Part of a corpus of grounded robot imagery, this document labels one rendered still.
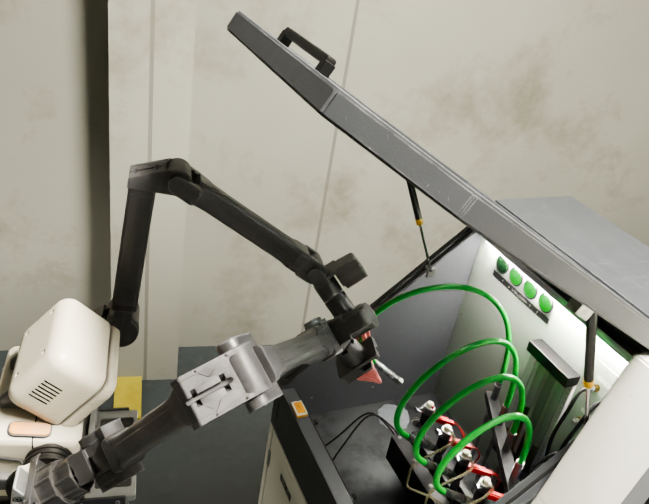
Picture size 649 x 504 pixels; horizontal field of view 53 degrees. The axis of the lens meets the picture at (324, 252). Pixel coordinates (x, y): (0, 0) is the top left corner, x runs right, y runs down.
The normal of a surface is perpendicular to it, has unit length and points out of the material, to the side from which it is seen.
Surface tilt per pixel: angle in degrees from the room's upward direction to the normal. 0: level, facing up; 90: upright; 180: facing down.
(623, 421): 76
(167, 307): 90
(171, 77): 90
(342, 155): 90
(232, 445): 0
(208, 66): 90
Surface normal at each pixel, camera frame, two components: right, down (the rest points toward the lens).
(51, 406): 0.22, 0.51
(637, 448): -0.85, -0.14
